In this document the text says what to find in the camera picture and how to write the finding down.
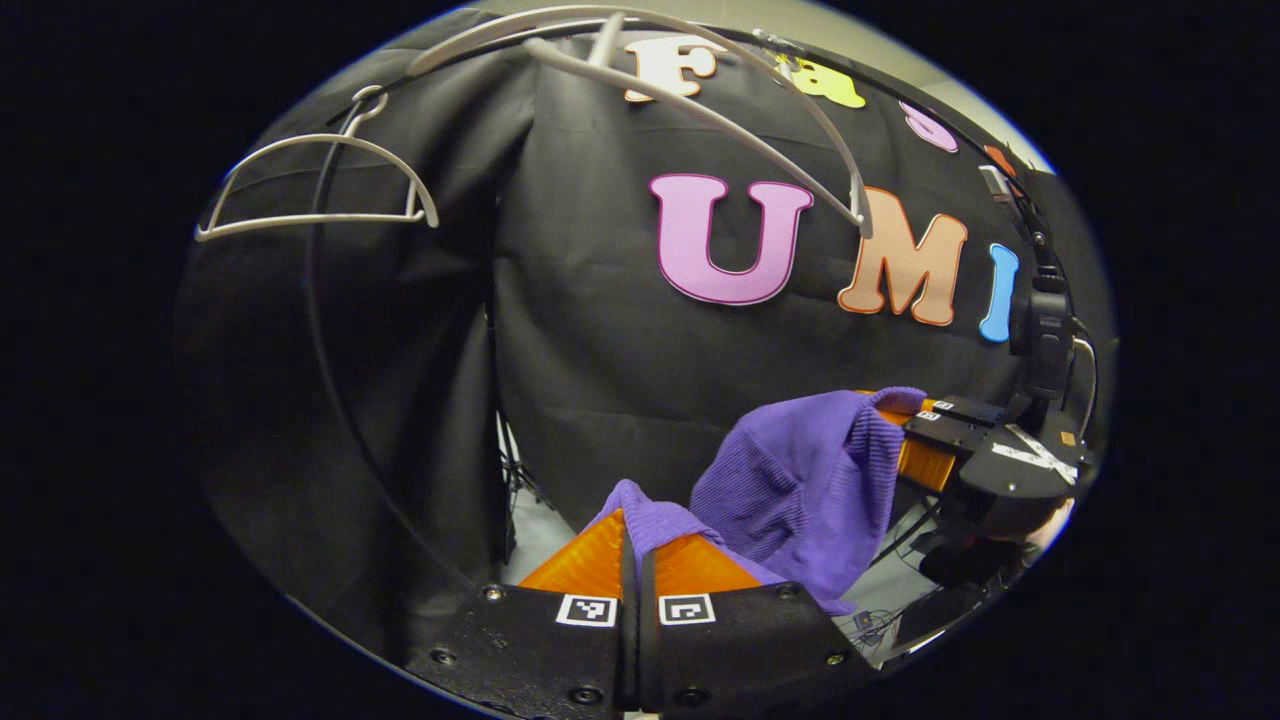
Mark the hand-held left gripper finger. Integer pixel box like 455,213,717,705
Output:
638,532,881,716
405,508,639,719

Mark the purple ribbed shirt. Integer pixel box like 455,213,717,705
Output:
580,387,929,616

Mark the white hanger with taped hook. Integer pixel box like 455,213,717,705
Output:
405,5,876,241

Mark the black clothes rack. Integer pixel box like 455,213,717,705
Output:
303,10,1061,601

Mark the white plastic hanger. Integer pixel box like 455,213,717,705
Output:
195,85,441,243

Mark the black tripod stand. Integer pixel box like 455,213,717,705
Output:
497,410,553,526

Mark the black backdrop cloth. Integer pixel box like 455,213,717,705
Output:
175,10,1116,661

